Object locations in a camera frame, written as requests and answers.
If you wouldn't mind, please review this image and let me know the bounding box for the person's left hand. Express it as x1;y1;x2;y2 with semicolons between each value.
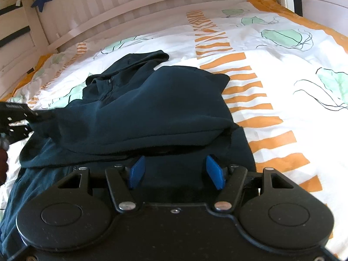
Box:
0;137;10;187

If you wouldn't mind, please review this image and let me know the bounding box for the white cabinet with black handles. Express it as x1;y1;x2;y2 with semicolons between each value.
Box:
0;0;51;93

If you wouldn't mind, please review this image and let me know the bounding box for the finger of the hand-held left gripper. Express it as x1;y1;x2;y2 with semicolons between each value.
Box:
27;109;56;124

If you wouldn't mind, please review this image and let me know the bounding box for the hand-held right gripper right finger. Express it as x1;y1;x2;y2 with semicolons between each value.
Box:
206;155;294;213

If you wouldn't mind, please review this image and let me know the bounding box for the orange bed sheet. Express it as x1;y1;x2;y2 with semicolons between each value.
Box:
0;0;348;102

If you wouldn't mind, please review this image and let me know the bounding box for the dark navy fleece jacket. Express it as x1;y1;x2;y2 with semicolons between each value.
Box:
0;50;258;259

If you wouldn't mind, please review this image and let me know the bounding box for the white printed duvet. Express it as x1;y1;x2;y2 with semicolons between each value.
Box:
0;1;348;259

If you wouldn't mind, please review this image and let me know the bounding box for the white wooden bed frame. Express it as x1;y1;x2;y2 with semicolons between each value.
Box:
33;0;348;53

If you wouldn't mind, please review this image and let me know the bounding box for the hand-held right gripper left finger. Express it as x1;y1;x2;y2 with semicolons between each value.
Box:
57;156;146;213

